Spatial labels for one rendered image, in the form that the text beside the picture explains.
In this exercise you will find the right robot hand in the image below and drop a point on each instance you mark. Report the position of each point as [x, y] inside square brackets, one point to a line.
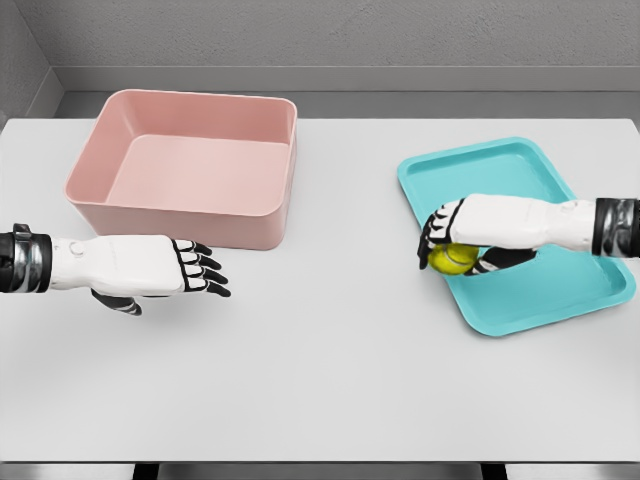
[492, 220]

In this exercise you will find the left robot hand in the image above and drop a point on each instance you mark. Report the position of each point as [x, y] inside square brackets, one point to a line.
[135, 265]

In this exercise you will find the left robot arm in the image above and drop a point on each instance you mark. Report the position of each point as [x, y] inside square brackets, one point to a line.
[45, 262]

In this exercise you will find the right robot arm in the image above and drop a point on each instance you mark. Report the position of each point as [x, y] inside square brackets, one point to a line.
[585, 226]

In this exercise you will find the blue tray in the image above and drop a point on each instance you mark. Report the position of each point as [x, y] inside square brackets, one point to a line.
[510, 170]

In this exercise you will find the pink basket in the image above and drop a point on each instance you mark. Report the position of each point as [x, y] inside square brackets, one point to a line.
[185, 167]

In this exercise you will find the yellow tennis ball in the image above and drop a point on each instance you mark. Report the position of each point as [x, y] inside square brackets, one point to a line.
[452, 259]

